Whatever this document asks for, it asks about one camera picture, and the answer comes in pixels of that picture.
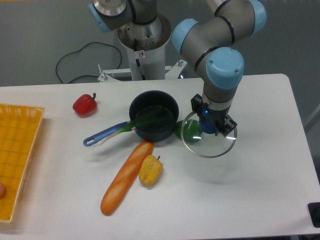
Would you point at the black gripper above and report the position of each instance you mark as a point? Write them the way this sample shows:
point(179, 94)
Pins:
point(209, 119)

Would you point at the glass pot lid blue knob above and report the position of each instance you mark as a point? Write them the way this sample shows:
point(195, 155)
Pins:
point(210, 145)

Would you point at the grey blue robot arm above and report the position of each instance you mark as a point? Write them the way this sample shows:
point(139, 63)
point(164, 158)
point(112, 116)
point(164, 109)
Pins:
point(207, 47)

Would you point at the green bell pepper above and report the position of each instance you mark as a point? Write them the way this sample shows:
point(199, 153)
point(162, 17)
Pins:
point(191, 131)

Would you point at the green onion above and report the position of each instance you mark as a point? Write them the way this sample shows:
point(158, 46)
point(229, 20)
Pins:
point(147, 117)

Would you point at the yellow bell pepper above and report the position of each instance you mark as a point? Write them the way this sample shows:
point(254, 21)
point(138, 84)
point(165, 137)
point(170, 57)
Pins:
point(150, 170)

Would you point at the orange baguette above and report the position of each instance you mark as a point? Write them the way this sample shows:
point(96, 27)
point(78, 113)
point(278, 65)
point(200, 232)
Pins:
point(125, 177)

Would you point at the red bell pepper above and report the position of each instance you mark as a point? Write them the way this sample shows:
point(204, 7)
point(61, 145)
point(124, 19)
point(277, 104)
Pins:
point(85, 104)

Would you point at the black corner object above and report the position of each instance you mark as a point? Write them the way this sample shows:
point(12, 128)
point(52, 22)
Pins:
point(314, 211)

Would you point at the yellow woven basket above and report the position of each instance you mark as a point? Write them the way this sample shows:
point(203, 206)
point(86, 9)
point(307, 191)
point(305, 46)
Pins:
point(19, 127)

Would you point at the dark pot blue handle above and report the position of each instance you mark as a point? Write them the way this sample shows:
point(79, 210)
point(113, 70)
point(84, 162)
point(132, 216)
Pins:
point(154, 133)

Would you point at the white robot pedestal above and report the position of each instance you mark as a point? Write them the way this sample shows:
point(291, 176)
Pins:
point(145, 45)

